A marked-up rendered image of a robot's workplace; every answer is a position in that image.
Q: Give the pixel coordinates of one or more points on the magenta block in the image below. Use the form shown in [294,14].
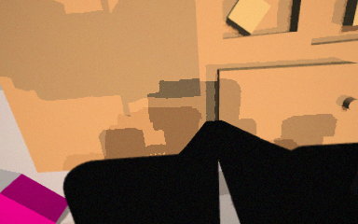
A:
[25,201]

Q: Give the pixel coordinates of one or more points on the tan block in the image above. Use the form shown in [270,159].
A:
[351,14]
[247,14]

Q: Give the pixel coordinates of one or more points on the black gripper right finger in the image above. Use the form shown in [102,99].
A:
[270,184]

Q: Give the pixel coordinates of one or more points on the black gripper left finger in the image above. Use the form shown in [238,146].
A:
[151,189]

